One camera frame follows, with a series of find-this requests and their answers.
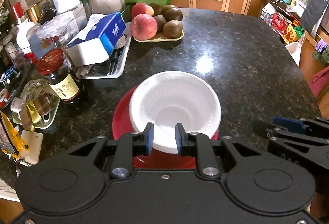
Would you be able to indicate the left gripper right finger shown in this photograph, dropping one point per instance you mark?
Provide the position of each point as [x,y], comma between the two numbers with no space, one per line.
[200,147]

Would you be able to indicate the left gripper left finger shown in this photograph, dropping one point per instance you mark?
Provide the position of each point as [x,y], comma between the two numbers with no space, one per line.
[129,146]

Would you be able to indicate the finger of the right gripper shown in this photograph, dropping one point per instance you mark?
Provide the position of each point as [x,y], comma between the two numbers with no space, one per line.
[270,131]
[318,125]

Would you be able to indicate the magenta plastic plate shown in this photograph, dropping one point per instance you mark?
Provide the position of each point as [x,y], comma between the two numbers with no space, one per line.
[121,124]

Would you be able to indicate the white bowl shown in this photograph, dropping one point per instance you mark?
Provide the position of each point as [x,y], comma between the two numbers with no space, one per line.
[172,97]

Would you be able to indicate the red hanging cloth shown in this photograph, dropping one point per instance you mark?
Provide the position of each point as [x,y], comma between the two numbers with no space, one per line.
[319,82]

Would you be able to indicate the white tote bag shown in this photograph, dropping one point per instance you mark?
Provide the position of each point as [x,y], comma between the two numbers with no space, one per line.
[294,50]

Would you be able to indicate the purple rubber glove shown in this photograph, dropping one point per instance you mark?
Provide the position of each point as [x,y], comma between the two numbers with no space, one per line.
[320,46]

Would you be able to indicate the fruit tray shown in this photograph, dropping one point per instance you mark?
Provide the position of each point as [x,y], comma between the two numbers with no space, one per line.
[160,37]

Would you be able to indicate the blue tissue pack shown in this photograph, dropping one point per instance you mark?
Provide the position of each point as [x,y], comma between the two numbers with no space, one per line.
[96,41]

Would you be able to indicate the dark sauce jar red lid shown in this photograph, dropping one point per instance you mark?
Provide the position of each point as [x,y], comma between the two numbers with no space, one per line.
[55,68]

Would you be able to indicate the red apple front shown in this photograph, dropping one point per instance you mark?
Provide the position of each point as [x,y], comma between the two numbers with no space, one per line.
[143,27]

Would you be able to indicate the red apple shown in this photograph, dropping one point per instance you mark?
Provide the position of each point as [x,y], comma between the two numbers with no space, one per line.
[143,27]
[141,8]

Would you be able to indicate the dark hanging apron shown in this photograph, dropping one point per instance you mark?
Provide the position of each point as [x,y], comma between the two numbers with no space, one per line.
[313,14]

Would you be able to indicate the kiwi middle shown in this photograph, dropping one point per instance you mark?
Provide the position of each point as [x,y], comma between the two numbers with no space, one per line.
[173,14]

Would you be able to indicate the red apple back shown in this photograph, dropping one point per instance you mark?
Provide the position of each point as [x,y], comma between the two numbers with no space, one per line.
[141,8]

